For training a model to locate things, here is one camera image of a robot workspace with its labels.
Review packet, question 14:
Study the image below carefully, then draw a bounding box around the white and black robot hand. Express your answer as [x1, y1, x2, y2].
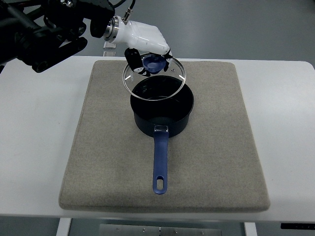
[104, 16, 173, 77]

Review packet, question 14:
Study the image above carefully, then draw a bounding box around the glass pot lid blue knob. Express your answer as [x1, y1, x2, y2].
[122, 53, 187, 101]

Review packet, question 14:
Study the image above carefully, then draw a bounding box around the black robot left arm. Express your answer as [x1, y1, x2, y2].
[0, 0, 124, 73]

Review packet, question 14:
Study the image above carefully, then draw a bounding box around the silver floor outlet plate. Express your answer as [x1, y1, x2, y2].
[103, 41, 116, 57]

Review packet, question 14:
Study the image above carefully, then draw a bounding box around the beige felt mat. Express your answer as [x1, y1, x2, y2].
[59, 60, 270, 213]

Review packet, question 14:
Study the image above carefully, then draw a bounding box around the metal plate under table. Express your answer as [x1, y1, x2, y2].
[98, 224, 222, 236]

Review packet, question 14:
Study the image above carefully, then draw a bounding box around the white table leg left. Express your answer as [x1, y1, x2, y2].
[56, 218, 72, 236]

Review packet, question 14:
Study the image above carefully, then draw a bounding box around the white table leg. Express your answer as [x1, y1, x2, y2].
[56, 218, 72, 236]
[244, 222, 258, 236]

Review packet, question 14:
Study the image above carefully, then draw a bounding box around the white table leg right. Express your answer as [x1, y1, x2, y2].
[244, 222, 258, 236]

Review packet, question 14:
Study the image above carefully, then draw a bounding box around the black table control panel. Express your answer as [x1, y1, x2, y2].
[281, 223, 315, 230]

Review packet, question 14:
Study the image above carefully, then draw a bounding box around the dark blue saucepan blue handle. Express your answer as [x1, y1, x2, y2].
[130, 84, 194, 194]

